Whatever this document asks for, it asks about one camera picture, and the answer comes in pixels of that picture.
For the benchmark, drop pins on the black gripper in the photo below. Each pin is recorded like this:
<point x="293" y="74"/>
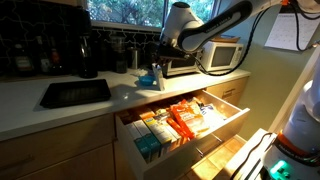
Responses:
<point x="175" y="54"/>

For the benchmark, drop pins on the white carton box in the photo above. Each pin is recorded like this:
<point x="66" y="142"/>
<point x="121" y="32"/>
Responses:
<point x="160" y="80"/>

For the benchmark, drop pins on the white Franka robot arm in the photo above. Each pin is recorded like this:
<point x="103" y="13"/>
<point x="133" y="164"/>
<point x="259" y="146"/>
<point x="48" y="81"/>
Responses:
<point x="186" y="23"/>

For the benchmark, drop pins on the white slim box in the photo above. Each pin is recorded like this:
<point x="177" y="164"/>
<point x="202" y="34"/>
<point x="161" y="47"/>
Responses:
<point x="175" y="133"/>

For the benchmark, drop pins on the green and white box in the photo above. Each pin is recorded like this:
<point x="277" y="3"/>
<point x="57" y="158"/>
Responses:
<point x="161" y="135"/>

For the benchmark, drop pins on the tall black countertop appliance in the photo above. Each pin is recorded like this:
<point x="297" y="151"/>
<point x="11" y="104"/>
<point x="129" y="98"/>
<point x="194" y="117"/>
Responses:
<point x="87" y="50"/>

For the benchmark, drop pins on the teal and white box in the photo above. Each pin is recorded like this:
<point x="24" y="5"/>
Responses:
<point x="151" y="143"/>
<point x="140" y="146"/>

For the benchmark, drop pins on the open wooden drawer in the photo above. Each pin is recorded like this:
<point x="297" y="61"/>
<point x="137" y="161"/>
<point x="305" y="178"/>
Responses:
<point x="173" y="166"/>

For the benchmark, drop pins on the wide wooden cabinet drawer front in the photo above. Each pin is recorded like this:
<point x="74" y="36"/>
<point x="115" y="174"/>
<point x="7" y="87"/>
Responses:
<point x="56" y="143"/>

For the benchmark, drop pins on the white crumpled paper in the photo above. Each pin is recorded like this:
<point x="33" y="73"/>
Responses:
<point x="140" y="72"/>

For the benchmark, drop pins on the small light blue bowl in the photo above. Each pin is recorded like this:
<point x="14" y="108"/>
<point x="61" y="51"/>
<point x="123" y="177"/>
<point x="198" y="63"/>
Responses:
<point x="145" y="81"/>

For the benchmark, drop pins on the metal canister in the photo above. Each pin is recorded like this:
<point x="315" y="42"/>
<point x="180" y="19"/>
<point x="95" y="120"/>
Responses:
<point x="134" y="58"/>

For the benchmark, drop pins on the glass jar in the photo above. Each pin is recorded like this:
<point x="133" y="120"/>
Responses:
<point x="119" y="56"/>

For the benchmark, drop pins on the orange snack bag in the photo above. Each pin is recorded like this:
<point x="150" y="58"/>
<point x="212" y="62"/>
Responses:
<point x="190" y="118"/>

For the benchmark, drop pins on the white microwave oven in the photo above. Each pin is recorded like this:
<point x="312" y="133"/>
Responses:
<point x="223" y="56"/>

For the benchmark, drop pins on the red orange slim packet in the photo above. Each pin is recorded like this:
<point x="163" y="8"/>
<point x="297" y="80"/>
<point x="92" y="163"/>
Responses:
<point x="178" y="128"/>

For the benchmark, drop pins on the wooden board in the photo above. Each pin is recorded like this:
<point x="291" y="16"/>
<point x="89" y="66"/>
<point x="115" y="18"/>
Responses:
<point x="225" y="39"/>

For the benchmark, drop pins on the white and blue snack bag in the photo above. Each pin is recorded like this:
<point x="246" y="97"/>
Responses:
<point x="213" y="116"/>

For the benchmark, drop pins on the black rectangular tray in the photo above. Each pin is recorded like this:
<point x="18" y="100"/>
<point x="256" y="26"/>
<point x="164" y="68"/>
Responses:
<point x="75" y="93"/>

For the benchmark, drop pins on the dark bottle with red label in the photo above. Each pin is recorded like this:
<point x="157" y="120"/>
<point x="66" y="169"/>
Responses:
<point x="56" y="60"/>

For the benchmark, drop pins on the dark tall slim bottle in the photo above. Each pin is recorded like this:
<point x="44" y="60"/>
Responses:
<point x="42" y="60"/>

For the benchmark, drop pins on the dark bottle with pale label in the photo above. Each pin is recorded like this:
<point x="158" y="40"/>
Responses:
<point x="24" y="63"/>

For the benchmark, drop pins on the window with frame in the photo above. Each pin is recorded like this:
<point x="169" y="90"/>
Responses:
<point x="133" y="11"/>

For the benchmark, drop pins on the white wall calendar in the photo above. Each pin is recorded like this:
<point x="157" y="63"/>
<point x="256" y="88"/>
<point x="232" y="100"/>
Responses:
<point x="283" y="33"/>

